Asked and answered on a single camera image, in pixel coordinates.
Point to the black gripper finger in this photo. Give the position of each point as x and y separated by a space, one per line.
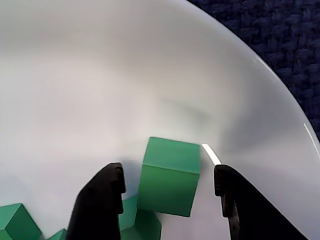
250 220
97 212

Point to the green cube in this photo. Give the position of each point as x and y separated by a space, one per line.
20 225
58 236
170 190
142 227

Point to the white round plate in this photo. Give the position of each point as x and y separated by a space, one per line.
100 75

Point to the blue woven tablecloth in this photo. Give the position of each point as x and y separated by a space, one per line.
275 37

